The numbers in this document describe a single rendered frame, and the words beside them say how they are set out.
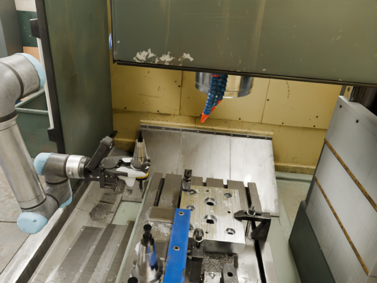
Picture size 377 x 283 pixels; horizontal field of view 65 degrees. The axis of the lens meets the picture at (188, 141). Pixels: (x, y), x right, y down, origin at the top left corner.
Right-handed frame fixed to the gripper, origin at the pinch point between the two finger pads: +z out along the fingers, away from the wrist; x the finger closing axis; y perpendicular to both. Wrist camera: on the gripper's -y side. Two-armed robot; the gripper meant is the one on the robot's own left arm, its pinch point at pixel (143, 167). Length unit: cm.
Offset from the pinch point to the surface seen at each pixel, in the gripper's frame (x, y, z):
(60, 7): -43, -43, -42
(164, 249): 34.7, -2.7, 11.6
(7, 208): -100, 117, -136
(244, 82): 6.4, -31.9, 27.0
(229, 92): 7.6, -29.6, 23.4
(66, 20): -47, -37, -42
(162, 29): 32, -46, 10
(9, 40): -381, 37, -293
